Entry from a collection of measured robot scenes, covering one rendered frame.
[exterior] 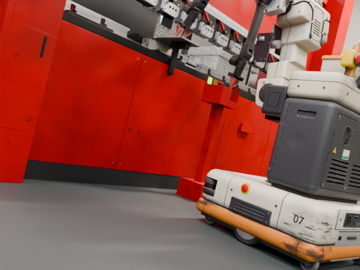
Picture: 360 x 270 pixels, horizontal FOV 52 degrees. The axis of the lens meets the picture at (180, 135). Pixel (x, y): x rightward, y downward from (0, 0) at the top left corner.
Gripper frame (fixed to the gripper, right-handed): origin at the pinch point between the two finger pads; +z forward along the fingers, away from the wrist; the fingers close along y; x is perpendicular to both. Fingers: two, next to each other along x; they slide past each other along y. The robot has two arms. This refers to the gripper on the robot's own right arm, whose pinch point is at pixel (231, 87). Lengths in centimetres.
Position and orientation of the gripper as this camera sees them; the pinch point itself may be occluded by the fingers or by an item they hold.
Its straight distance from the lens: 258.5
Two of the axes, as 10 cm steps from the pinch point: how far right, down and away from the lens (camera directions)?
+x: -6.4, -1.4, -7.5
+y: -6.6, -4.1, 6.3
